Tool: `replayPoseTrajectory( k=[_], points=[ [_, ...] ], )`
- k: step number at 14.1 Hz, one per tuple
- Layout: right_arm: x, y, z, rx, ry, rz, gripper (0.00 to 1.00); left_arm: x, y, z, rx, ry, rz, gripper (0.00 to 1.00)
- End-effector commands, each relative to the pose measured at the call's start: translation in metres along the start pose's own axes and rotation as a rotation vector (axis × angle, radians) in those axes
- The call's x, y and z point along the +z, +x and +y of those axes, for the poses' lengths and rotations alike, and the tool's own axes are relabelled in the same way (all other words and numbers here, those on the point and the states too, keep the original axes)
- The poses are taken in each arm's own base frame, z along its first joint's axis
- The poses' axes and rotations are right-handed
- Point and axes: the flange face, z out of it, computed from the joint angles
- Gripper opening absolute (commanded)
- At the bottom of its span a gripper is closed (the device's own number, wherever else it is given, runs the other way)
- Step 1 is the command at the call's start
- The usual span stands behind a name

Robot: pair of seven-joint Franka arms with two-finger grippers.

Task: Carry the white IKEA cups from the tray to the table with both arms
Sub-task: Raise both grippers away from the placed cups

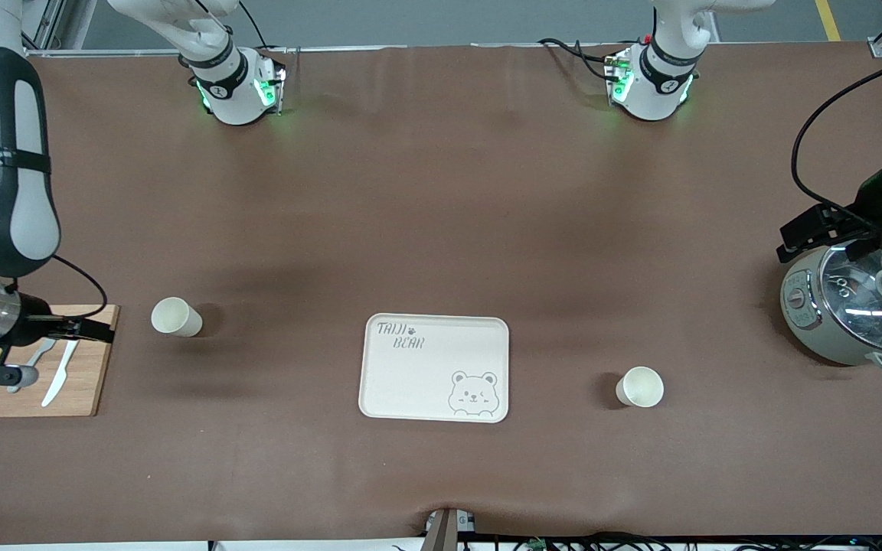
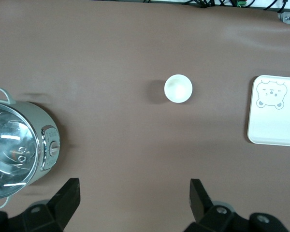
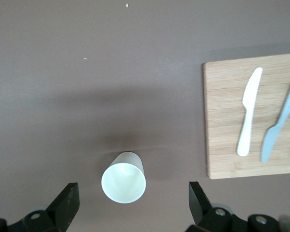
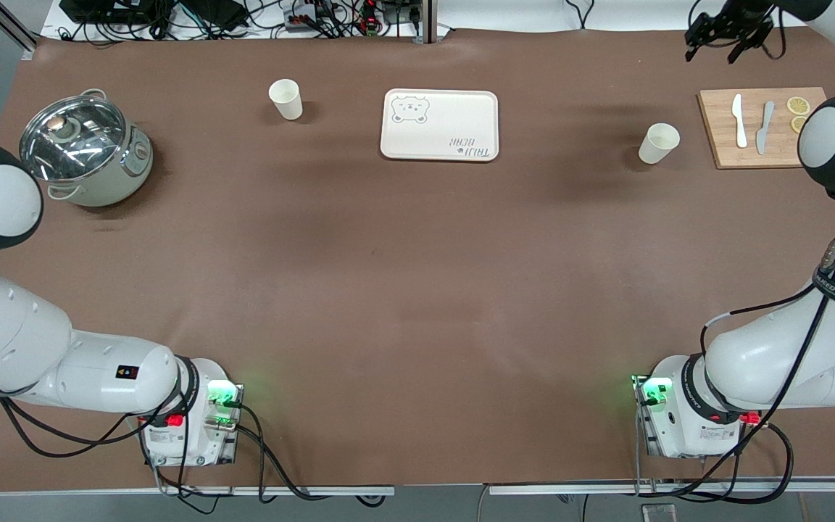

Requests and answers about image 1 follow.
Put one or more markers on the grey pot with glass lid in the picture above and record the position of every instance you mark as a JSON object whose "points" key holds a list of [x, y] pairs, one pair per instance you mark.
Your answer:
{"points": [[816, 337]]}

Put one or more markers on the grey plastic knife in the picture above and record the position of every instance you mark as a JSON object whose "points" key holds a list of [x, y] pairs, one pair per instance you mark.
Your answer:
{"points": [[41, 353]]}

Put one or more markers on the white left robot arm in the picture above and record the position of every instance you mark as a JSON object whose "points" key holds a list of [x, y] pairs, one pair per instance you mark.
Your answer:
{"points": [[651, 92]]}

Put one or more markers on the white plastic cup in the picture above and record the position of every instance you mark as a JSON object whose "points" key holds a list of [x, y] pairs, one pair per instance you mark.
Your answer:
{"points": [[169, 315], [644, 386]]}

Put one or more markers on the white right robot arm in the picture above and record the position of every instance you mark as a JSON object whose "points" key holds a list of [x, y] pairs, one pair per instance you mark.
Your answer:
{"points": [[4, 191]]}

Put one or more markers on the wooden cutting board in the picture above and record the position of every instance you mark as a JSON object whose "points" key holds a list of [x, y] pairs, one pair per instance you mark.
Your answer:
{"points": [[81, 383]]}

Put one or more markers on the cream tray with bear print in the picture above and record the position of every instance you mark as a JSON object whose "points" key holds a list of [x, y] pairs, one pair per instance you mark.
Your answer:
{"points": [[410, 383]]}

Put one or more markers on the white plastic knife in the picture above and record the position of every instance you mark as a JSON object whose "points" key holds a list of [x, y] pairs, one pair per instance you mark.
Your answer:
{"points": [[58, 383]]}

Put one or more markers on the brown table cover sheet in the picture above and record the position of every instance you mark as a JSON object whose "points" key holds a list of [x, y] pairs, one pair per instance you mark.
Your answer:
{"points": [[441, 229]]}

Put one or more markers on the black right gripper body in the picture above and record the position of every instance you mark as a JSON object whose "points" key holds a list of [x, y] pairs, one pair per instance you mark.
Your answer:
{"points": [[33, 324]]}

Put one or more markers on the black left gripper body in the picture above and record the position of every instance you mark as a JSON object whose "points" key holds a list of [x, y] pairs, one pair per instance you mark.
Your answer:
{"points": [[844, 223]]}

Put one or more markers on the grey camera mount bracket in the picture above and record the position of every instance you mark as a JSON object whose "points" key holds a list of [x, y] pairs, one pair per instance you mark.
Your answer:
{"points": [[441, 536]]}

